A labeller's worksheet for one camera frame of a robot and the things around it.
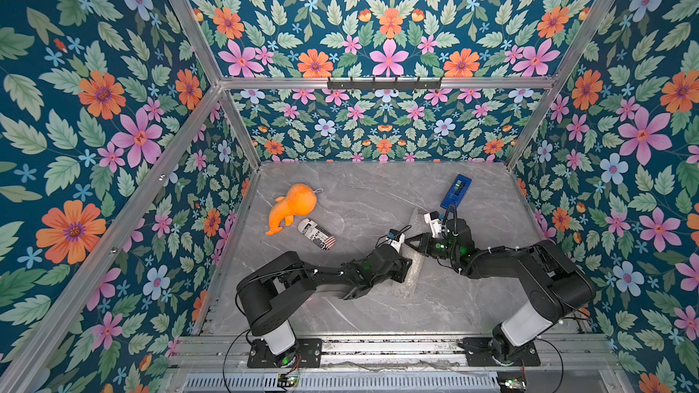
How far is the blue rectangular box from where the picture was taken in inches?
40.8

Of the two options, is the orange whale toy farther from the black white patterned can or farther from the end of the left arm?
the end of the left arm

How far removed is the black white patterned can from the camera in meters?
0.95

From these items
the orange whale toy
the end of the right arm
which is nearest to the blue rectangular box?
the end of the right arm

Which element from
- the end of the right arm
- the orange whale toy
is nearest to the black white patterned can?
the orange whale toy

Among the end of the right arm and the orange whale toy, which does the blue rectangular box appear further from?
the orange whale toy

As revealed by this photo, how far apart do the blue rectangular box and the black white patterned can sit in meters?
0.46

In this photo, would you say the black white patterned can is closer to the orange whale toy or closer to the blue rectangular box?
the orange whale toy

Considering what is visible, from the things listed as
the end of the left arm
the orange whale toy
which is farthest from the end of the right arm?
the orange whale toy

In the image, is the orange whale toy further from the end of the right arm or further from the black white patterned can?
the end of the right arm

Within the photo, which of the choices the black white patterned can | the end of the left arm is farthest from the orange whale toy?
the end of the left arm

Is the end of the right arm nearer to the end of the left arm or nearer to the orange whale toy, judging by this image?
the end of the left arm
